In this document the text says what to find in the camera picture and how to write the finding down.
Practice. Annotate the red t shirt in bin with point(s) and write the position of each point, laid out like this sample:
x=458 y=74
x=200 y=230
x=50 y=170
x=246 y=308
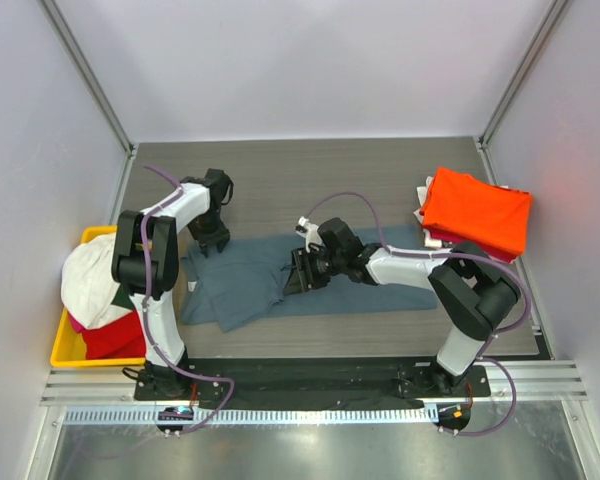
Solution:
x=122 y=338

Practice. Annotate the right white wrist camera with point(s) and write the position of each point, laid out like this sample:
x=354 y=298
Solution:
x=309 y=232

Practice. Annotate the aluminium frame post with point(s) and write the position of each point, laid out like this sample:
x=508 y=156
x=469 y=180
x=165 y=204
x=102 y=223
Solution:
x=552 y=18
x=71 y=45

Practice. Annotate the blue-grey t shirt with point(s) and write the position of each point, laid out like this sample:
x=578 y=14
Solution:
x=245 y=283

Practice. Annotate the yellow plastic bin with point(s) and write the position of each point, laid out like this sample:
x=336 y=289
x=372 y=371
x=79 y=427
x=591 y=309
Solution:
x=69 y=349

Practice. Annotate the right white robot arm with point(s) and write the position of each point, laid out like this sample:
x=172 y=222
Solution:
x=476 y=292

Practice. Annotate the white t shirt in bin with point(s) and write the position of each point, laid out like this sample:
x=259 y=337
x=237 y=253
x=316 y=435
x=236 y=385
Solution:
x=87 y=285

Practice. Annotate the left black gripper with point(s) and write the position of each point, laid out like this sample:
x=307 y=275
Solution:
x=220 y=236

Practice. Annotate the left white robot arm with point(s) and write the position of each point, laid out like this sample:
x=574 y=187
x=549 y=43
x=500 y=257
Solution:
x=145 y=259

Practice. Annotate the right aluminium frame post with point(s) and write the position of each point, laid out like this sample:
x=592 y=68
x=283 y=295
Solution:
x=552 y=18

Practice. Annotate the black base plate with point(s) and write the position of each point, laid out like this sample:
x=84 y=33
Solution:
x=313 y=384

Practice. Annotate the orange folded t shirt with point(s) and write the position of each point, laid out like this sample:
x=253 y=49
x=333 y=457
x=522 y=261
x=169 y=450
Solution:
x=494 y=217

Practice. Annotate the left aluminium frame post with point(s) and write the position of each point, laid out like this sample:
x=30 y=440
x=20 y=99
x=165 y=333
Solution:
x=71 y=45

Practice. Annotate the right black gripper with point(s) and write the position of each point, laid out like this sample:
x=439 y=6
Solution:
x=302 y=270

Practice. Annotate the dark green t shirt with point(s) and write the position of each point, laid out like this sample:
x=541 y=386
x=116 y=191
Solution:
x=121 y=299

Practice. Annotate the white folded t shirt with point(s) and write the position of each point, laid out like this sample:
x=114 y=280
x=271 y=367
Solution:
x=422 y=192

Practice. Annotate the white slotted cable duct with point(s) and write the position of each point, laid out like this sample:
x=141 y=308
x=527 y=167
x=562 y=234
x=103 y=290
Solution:
x=180 y=416

